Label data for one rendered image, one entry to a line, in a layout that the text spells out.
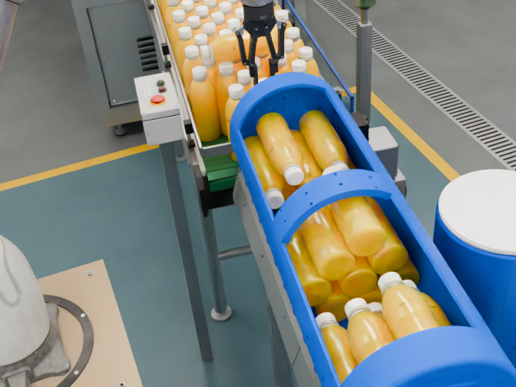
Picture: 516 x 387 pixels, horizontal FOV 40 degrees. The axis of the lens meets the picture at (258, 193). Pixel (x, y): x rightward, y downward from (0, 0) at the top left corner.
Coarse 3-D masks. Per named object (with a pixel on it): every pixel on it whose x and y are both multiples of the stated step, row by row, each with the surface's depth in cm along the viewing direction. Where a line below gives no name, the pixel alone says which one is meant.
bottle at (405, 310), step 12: (384, 288) 118; (396, 288) 115; (408, 288) 115; (384, 300) 116; (396, 300) 113; (408, 300) 112; (420, 300) 113; (384, 312) 115; (396, 312) 112; (408, 312) 111; (420, 312) 110; (396, 324) 111; (408, 324) 109; (420, 324) 108; (432, 324) 109; (396, 336) 111
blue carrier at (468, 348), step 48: (288, 96) 169; (336, 96) 165; (240, 144) 161; (336, 192) 130; (384, 192) 132; (288, 240) 134; (288, 288) 130; (432, 288) 135; (432, 336) 103; (480, 336) 105; (336, 384) 108; (384, 384) 100; (432, 384) 102; (480, 384) 104
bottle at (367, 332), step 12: (360, 312) 118; (372, 312) 118; (348, 324) 118; (360, 324) 115; (372, 324) 115; (384, 324) 115; (348, 336) 117; (360, 336) 114; (372, 336) 113; (384, 336) 113; (360, 348) 113; (372, 348) 111; (360, 360) 112
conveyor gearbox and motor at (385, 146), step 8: (376, 128) 211; (384, 128) 211; (376, 136) 208; (384, 136) 208; (376, 144) 205; (384, 144) 205; (392, 144) 204; (376, 152) 204; (384, 152) 204; (392, 152) 205; (384, 160) 206; (392, 160) 207; (392, 168) 209; (392, 176) 210; (400, 176) 217; (400, 184) 217
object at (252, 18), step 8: (248, 8) 171; (256, 8) 170; (264, 8) 170; (272, 8) 172; (248, 16) 172; (256, 16) 171; (264, 16) 171; (272, 16) 173; (248, 24) 174; (256, 24) 175; (264, 24) 175; (272, 24) 176; (248, 32) 176; (264, 32) 177
